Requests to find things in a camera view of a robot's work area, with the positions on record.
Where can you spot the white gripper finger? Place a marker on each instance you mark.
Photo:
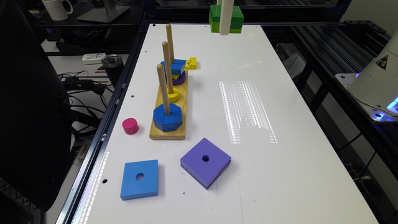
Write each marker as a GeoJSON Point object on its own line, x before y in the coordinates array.
{"type": "Point", "coordinates": [225, 15]}

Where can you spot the green square block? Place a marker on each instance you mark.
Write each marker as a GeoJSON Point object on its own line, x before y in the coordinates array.
{"type": "Point", "coordinates": [236, 20]}

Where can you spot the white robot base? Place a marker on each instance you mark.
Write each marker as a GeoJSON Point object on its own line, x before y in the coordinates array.
{"type": "Point", "coordinates": [375, 87]}

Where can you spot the small yellow block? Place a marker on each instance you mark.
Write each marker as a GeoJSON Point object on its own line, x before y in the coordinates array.
{"type": "Point", "coordinates": [191, 64]}

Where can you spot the small blue square block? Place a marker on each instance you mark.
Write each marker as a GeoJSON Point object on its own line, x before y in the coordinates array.
{"type": "Point", "coordinates": [177, 68]}

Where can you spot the purple round block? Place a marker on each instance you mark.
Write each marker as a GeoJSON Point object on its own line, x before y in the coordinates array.
{"type": "Point", "coordinates": [181, 79]}

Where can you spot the blue octagon block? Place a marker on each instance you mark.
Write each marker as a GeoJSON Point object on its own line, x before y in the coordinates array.
{"type": "Point", "coordinates": [170, 122]}

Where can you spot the pink cylinder block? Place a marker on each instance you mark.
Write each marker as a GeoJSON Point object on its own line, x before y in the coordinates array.
{"type": "Point", "coordinates": [130, 126]}

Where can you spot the large purple square block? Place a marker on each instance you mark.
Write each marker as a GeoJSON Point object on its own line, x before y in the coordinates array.
{"type": "Point", "coordinates": [205, 162]}

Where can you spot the large blue square block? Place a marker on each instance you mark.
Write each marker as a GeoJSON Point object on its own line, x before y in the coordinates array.
{"type": "Point", "coordinates": [140, 179]}

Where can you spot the rear wooden peg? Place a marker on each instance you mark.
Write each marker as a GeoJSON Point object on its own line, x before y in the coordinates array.
{"type": "Point", "coordinates": [170, 42]}

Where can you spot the wooden peg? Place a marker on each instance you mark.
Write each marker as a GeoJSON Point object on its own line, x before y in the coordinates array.
{"type": "Point", "coordinates": [163, 88]}
{"type": "Point", "coordinates": [165, 47]}
{"type": "Point", "coordinates": [170, 42]}

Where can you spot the middle wooden peg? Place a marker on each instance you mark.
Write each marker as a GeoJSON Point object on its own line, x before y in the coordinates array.
{"type": "Point", "coordinates": [165, 47]}

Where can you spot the front wooden peg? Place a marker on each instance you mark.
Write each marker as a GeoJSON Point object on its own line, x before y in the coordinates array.
{"type": "Point", "coordinates": [163, 88]}

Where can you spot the grey monitor stand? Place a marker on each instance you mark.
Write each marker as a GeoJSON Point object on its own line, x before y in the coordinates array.
{"type": "Point", "coordinates": [106, 14]}

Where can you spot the black tumbler cup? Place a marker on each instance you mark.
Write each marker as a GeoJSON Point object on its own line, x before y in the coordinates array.
{"type": "Point", "coordinates": [113, 65]}

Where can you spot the white remote device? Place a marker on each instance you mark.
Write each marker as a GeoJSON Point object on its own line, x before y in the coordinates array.
{"type": "Point", "coordinates": [89, 59]}

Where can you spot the wooden peg base board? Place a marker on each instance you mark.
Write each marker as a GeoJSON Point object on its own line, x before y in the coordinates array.
{"type": "Point", "coordinates": [179, 133]}

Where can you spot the white mug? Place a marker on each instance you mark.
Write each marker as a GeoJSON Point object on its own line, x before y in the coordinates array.
{"type": "Point", "coordinates": [56, 9]}

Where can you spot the black office chair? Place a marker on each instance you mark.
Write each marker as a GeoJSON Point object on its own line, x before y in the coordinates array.
{"type": "Point", "coordinates": [35, 137]}

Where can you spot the yellow ring block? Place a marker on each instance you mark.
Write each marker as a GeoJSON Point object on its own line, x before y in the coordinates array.
{"type": "Point", "coordinates": [174, 96]}

